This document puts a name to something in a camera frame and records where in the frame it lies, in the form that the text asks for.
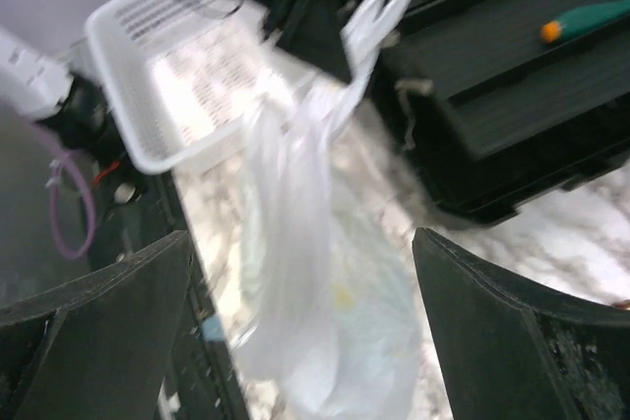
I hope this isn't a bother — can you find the green handled screwdriver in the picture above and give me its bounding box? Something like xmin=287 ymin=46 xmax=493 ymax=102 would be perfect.
xmin=540 ymin=0 xmax=629 ymax=44

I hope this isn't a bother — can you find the black plastic toolbox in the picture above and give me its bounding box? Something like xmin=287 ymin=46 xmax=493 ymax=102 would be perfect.
xmin=339 ymin=0 xmax=630 ymax=224

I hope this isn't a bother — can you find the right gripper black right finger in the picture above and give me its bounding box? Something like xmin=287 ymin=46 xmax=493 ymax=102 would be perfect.
xmin=412 ymin=228 xmax=629 ymax=419

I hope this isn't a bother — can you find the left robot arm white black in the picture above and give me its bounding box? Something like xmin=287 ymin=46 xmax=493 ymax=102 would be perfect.
xmin=1 ymin=0 xmax=352 ymax=121

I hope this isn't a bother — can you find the white perforated plastic basket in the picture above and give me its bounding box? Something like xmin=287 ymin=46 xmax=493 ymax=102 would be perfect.
xmin=86 ymin=0 xmax=291 ymax=174

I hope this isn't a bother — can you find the white plastic bag lemon print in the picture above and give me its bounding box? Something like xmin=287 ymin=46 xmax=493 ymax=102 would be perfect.
xmin=232 ymin=0 xmax=420 ymax=419

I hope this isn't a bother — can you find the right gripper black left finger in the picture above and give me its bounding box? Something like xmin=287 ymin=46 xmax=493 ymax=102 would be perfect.
xmin=1 ymin=231 xmax=192 ymax=419

